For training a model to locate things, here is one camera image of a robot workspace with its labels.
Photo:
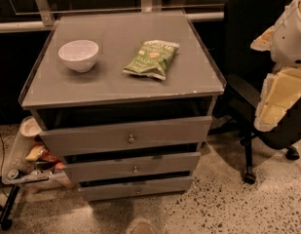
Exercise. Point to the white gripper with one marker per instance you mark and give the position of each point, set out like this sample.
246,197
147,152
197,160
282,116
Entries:
290,44

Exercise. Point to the grey bottom drawer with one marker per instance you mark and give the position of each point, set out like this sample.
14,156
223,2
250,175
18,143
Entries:
138,188

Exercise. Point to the grey drawer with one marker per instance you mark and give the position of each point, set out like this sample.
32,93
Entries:
126,136
139,166
138,188

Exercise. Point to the grey top drawer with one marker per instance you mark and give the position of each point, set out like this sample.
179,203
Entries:
126,136

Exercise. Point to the grey drawer cabinet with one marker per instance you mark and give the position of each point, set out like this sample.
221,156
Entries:
60,98

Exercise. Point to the grey middle drawer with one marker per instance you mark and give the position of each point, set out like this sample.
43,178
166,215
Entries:
139,166

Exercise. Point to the black office chair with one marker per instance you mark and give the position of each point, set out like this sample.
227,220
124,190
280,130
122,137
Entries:
244,70

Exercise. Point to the green chip bag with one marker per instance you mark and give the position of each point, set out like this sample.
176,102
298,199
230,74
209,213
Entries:
152,59

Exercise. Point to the white ceramic bowl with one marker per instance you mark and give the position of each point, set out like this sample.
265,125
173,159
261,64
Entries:
79,55

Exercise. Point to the metal railing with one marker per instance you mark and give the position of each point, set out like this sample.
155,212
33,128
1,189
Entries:
35,15

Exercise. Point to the red snack packet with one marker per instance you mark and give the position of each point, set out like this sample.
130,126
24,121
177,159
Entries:
47,156

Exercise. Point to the white cup in bin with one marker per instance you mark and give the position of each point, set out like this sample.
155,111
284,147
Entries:
29,127

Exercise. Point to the yellow snack packet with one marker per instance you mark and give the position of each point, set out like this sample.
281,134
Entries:
35,153

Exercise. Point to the soda can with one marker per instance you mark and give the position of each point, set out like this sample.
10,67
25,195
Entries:
13,174

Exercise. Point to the black stand leg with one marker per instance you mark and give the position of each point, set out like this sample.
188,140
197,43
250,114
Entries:
5,216

